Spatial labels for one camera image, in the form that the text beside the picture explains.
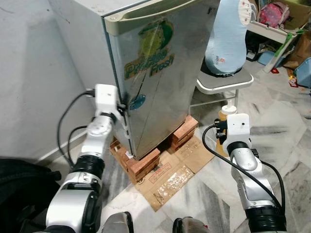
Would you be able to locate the orange squeeze bottle white nozzle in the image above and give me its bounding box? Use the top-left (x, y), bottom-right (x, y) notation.
top-left (215, 100), bottom-right (239, 158)

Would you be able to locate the silver fridge cabinet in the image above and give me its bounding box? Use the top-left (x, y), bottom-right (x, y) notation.
top-left (49, 0), bottom-right (137, 161)

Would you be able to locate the flattened brown cardboard sheet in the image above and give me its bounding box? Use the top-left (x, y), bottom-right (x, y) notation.
top-left (134, 133), bottom-right (217, 212)

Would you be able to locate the light blue cushion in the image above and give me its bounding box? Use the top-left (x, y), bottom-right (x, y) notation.
top-left (203, 0), bottom-right (257, 76)

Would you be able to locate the grey right robot leg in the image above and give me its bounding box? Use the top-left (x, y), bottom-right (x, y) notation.
top-left (173, 217), bottom-right (212, 233)

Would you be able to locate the grey robot leg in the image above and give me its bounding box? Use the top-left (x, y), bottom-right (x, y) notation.
top-left (173, 217), bottom-right (212, 233)
top-left (101, 211), bottom-right (134, 233)

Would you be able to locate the blue plastic basin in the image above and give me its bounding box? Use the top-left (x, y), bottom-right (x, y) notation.
top-left (293, 57), bottom-right (311, 89)

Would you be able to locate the white storage shelf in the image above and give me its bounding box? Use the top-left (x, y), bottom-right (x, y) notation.
top-left (245, 19), bottom-right (311, 64)

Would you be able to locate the grey left robot leg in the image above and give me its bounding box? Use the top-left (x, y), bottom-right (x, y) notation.
top-left (101, 211), bottom-right (134, 233)

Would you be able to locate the pink bag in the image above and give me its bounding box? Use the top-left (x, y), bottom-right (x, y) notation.
top-left (258, 1), bottom-right (291, 29)

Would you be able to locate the brown cardboard box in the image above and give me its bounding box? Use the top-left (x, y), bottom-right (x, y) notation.
top-left (281, 0), bottom-right (311, 29)

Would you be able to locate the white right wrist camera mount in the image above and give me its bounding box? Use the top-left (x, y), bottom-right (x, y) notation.
top-left (226, 113), bottom-right (251, 146)

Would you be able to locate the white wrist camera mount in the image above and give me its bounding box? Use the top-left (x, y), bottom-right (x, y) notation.
top-left (94, 84), bottom-right (120, 117)
top-left (226, 113), bottom-right (251, 146)

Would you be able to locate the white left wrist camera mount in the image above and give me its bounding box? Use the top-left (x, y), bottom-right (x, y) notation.
top-left (94, 84), bottom-right (120, 117)

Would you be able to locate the white metal frame chair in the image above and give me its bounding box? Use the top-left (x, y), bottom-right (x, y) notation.
top-left (196, 68), bottom-right (254, 117)

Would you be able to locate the short black left arm cable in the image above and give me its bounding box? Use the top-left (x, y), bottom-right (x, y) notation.
top-left (67, 125), bottom-right (95, 168)

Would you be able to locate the short black arm cable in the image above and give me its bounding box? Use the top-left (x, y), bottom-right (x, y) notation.
top-left (67, 125), bottom-right (95, 168)
top-left (260, 160), bottom-right (286, 204)

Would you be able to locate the long black left arm cable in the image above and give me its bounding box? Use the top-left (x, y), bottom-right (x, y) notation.
top-left (57, 89), bottom-right (98, 161)

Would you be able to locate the short black right arm cable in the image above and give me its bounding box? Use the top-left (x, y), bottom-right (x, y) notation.
top-left (260, 160), bottom-right (286, 204)

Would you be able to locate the green handled broom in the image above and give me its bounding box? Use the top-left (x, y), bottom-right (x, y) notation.
top-left (264, 32), bottom-right (297, 73)

